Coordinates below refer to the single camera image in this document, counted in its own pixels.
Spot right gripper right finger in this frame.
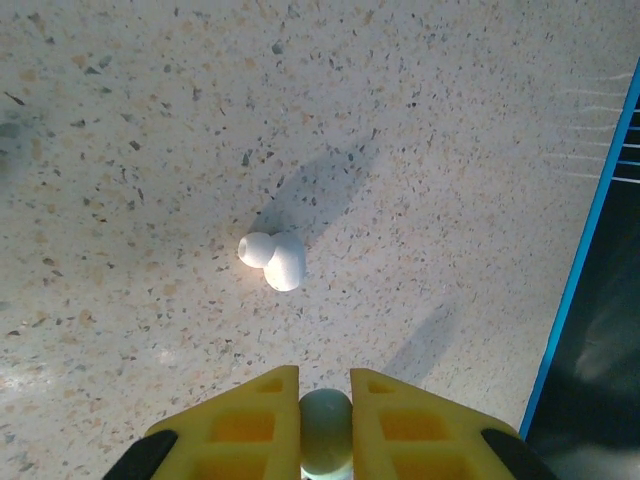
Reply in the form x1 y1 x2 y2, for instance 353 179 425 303
349 367 559 480

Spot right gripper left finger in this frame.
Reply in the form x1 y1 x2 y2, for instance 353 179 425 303
102 364 301 480

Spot pale blue wireless earbud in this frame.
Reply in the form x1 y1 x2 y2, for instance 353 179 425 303
298 388 354 479

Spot white wireless earbud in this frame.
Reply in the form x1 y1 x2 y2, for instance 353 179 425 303
237 230 307 293

